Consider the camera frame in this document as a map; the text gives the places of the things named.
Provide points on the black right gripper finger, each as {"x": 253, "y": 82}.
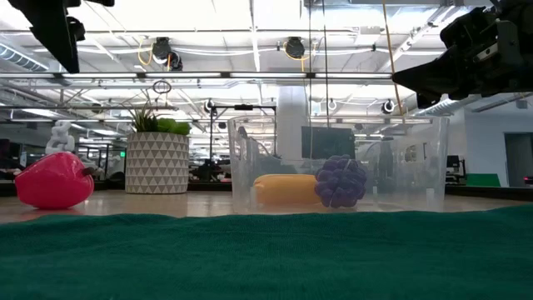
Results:
{"x": 433, "y": 73}
{"x": 443, "y": 92}

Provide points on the green cloth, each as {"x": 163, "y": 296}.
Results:
{"x": 266, "y": 258}

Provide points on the pink bell pepper toy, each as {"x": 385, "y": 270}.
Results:
{"x": 54, "y": 181}

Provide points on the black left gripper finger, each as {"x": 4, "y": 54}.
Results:
{"x": 50, "y": 29}

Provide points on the clear plastic tupperware container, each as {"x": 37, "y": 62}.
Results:
{"x": 408, "y": 166}

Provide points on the black equipment cart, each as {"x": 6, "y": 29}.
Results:
{"x": 457, "y": 162}

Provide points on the white structural column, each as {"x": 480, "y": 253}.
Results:
{"x": 291, "y": 100}

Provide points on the yellow toy banana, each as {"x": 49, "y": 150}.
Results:
{"x": 287, "y": 189}

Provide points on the purple toy grape bunch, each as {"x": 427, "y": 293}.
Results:
{"x": 340, "y": 181}

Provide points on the green board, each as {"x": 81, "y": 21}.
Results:
{"x": 483, "y": 180}

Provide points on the lit horizontal frame beam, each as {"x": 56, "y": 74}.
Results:
{"x": 187, "y": 75}

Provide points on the white sculpted figure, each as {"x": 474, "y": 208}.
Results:
{"x": 60, "y": 137}

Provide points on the grey door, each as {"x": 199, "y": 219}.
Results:
{"x": 518, "y": 160}

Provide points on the black monitor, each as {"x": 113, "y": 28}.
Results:
{"x": 329, "y": 141}

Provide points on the triangle-patterned planter pot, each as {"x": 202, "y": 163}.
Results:
{"x": 157, "y": 166}

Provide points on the green artificial plant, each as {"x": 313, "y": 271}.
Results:
{"x": 166, "y": 125}

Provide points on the silver ventilation duct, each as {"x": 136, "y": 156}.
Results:
{"x": 16, "y": 56}
{"x": 447, "y": 107}

